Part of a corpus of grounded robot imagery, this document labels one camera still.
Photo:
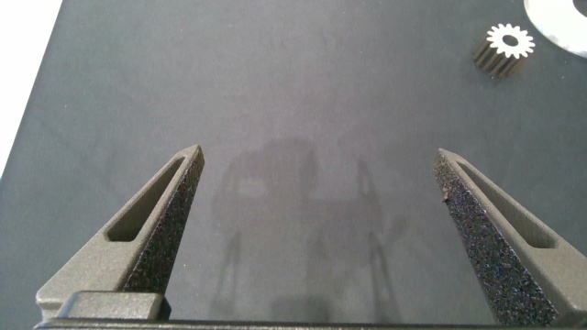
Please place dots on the small steel planetary gear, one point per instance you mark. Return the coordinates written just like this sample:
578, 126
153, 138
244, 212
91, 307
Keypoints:
523, 45

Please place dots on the round white carrier plate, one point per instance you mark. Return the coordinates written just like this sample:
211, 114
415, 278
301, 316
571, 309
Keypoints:
550, 23

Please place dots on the dark mat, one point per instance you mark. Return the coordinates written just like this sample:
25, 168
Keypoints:
293, 91

